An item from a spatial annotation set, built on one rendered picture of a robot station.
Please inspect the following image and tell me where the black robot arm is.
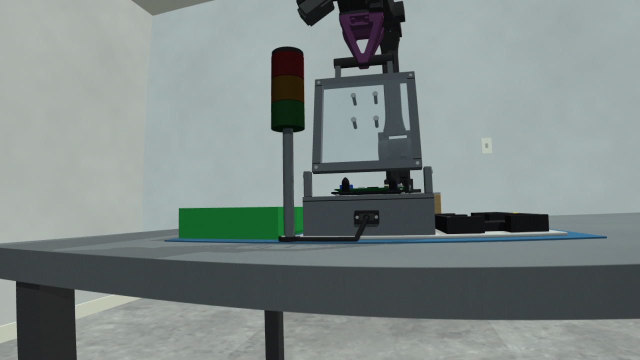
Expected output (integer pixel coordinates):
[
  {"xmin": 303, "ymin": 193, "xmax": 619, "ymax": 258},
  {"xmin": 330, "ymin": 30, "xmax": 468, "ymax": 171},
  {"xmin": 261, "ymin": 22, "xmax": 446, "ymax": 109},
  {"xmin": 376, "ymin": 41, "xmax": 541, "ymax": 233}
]
[{"xmin": 296, "ymin": 0, "xmax": 421, "ymax": 193}]

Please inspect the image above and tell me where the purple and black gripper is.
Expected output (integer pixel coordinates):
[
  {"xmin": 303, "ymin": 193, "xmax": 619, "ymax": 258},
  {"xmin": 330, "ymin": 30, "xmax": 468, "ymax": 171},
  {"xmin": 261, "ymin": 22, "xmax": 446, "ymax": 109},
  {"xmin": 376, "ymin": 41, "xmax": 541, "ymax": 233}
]
[{"xmin": 338, "ymin": 0, "xmax": 384, "ymax": 64}]

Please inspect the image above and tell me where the green circuit board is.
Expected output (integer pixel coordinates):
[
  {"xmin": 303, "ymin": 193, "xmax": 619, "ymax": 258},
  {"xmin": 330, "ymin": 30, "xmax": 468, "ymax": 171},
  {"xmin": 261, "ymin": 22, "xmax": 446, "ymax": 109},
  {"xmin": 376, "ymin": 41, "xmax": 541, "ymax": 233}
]
[{"xmin": 334, "ymin": 183, "xmax": 406, "ymax": 192}]

